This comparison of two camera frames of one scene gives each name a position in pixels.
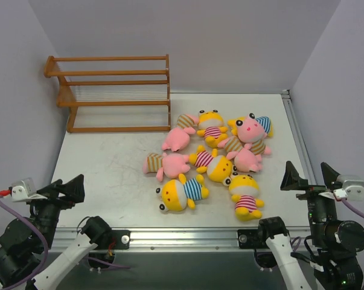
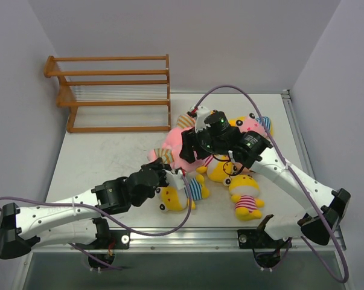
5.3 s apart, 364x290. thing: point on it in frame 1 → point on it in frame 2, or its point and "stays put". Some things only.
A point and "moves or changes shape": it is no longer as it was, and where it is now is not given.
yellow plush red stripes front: (244, 189) stays put
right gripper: (314, 189) → (188, 144)
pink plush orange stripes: (171, 165) moves or changes shape
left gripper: (53, 196) → (162, 174)
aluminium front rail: (170, 240) stays put
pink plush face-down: (178, 138) stays put
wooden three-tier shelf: (114, 94) stays put
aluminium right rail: (307, 167) stays put
